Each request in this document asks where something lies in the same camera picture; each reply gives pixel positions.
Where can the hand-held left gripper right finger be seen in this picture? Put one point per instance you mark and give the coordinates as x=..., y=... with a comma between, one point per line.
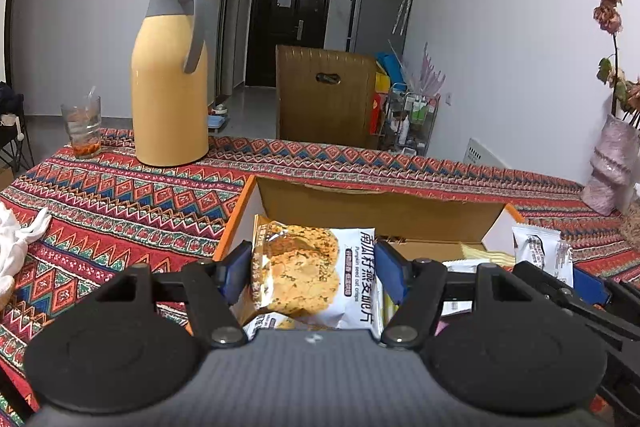
x=392, y=267

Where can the purple lavender bouquet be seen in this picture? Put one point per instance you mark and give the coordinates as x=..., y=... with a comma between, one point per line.
x=430, y=74

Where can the yellow thermos jug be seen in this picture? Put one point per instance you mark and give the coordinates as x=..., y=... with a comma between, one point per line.
x=170, y=107

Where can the pink ribbed vase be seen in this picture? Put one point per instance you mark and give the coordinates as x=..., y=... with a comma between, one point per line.
x=610, y=167

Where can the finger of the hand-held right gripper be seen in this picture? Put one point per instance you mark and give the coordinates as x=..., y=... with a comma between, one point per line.
x=560, y=294
x=590, y=284

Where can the black folding chair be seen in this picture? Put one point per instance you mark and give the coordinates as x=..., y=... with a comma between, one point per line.
x=10, y=107

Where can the grey refrigerator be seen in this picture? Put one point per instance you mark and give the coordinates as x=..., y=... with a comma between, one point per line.
x=375, y=17

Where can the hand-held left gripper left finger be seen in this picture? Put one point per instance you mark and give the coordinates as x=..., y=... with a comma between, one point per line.
x=235, y=269

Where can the orange cardboard box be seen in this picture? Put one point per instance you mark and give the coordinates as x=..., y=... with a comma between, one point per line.
x=375, y=212

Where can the bunch of dried roses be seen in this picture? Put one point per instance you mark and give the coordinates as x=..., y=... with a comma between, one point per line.
x=607, y=14

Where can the red yellow box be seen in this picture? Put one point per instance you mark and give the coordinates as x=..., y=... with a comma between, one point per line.
x=379, y=112

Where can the drinking glass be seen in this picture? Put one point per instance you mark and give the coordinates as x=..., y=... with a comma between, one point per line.
x=80, y=132

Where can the blue bag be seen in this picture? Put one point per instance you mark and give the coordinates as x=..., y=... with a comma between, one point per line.
x=390, y=64

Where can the white grey snack packet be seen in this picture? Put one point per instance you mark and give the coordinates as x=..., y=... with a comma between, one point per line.
x=540, y=249

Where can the white folded umbrella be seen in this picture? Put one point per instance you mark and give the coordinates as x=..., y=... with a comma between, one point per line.
x=405, y=2

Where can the dark entrance door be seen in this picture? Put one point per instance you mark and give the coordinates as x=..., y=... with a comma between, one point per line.
x=270, y=37

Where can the white cotton glove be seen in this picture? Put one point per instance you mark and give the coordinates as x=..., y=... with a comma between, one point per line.
x=15, y=247

